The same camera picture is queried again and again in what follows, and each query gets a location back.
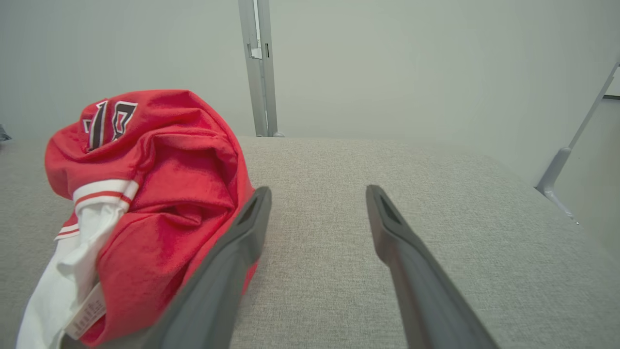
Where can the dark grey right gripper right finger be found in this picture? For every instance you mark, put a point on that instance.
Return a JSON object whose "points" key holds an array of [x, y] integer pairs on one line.
{"points": [[426, 291]]}

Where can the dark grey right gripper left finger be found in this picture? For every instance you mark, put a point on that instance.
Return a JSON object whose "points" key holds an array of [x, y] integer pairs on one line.
{"points": [[223, 281]]}

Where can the red and white jersey shirt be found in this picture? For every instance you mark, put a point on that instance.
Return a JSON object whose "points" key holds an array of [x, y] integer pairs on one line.
{"points": [[184, 174]]}

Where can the grey fabric padded surface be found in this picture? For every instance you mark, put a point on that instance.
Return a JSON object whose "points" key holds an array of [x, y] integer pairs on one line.
{"points": [[315, 194]]}

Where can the small dark grey object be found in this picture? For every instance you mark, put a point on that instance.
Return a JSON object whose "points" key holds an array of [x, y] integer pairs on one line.
{"points": [[4, 133]]}

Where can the grey slanted metal frame leg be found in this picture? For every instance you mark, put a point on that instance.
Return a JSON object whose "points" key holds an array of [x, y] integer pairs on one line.
{"points": [[554, 169]]}

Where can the grey metal post bracket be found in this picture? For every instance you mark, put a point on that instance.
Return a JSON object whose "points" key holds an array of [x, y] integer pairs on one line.
{"points": [[261, 97]]}

